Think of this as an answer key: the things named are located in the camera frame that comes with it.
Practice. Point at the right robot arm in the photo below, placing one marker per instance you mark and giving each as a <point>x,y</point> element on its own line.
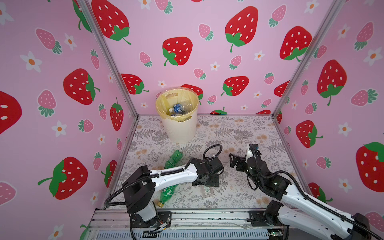
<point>292,207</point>

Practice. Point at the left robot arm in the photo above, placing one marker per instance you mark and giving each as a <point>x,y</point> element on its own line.
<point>140,187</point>

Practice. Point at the green bottle lower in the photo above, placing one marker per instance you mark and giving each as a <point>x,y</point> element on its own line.
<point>166,195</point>

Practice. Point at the white plastic waste bin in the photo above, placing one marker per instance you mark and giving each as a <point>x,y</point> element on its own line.
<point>181,132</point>

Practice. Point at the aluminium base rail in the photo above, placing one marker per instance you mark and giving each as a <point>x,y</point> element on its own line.
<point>205,224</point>

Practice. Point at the green bottle upper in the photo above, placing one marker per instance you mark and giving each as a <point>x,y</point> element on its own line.
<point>173,160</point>

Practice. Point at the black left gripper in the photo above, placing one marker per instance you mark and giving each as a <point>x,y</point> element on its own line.
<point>214,182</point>

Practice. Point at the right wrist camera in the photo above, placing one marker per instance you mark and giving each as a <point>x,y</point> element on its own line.
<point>249,155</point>

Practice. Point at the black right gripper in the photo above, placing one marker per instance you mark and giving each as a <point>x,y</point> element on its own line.
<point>241,161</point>

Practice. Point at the blue label bottle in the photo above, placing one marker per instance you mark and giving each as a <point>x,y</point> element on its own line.
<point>181,108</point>

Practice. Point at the clear bottle green label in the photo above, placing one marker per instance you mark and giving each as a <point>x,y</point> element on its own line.
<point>206,191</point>

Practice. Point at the yellow bin liner bag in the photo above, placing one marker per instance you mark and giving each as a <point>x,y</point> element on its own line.
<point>173,96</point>

